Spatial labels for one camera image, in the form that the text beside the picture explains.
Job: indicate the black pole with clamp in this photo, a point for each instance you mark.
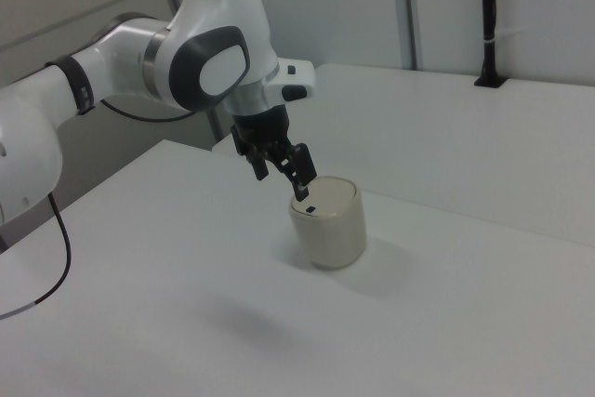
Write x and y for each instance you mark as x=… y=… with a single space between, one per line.
x=489 y=34

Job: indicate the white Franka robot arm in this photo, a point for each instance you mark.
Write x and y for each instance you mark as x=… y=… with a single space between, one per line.
x=209 y=34

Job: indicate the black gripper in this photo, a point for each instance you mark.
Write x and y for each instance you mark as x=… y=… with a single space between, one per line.
x=260 y=129

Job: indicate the small white trash can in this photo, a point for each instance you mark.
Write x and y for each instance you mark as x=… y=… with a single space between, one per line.
x=332 y=229

